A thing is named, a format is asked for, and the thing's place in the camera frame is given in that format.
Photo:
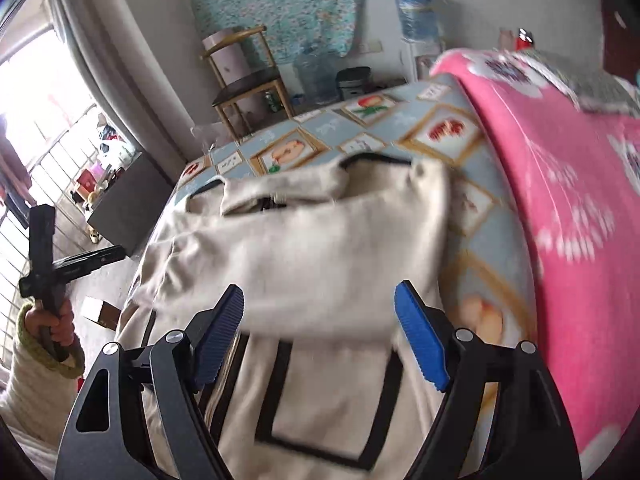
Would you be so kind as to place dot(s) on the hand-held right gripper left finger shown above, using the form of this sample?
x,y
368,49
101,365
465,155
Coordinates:
x,y
220,335

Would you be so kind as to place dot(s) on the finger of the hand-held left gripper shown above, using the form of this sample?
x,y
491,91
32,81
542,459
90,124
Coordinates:
x,y
90,260

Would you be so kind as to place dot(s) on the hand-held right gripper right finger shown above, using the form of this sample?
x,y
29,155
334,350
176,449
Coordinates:
x,y
420,335

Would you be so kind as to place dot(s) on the cream jacket with black trim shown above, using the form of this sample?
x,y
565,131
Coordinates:
x,y
325,240

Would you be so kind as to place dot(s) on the person's left forearm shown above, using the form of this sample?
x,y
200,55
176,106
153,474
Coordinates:
x,y
25,390

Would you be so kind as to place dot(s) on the dark red hanging clothes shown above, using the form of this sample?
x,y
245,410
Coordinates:
x,y
12,170

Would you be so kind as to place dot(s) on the person's left hand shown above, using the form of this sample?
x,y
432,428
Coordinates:
x,y
62,330

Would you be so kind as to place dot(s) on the metal window railing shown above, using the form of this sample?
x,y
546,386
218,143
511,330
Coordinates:
x,y
15,260

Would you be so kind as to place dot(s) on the brown cardboard box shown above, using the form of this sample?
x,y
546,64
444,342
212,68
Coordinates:
x,y
100,312

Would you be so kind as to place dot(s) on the dark grey cabinet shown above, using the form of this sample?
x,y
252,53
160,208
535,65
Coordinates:
x,y
135,200

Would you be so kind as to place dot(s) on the red box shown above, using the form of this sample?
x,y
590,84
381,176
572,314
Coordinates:
x,y
87,182

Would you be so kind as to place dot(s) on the pink floral blanket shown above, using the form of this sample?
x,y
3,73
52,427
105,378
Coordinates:
x,y
550,185

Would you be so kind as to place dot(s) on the grey curtain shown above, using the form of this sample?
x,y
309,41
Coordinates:
x,y
125,60

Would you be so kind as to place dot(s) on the bed with fruit print sheet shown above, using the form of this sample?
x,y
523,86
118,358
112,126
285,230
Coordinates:
x,y
400,125

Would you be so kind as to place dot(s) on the wooden chair with dark seat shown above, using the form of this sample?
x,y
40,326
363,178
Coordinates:
x,y
245,87

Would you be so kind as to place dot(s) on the small green bottle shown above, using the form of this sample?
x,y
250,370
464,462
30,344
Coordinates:
x,y
272,102

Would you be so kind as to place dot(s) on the pink cylindrical bin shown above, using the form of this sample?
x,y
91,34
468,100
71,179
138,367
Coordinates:
x,y
227,60

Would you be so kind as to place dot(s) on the black rice cooker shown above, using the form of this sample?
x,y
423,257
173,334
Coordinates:
x,y
352,85

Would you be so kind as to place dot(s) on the empty blue water jug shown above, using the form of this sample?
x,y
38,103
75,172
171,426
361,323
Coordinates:
x,y
315,75

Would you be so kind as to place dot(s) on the water dispenser with blue bottle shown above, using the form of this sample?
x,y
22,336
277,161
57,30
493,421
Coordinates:
x,y
415,15

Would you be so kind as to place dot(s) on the brown door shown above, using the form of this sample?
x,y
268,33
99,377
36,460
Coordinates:
x,y
620,45

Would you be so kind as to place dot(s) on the teal floral wall cloth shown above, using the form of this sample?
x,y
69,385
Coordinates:
x,y
280,5

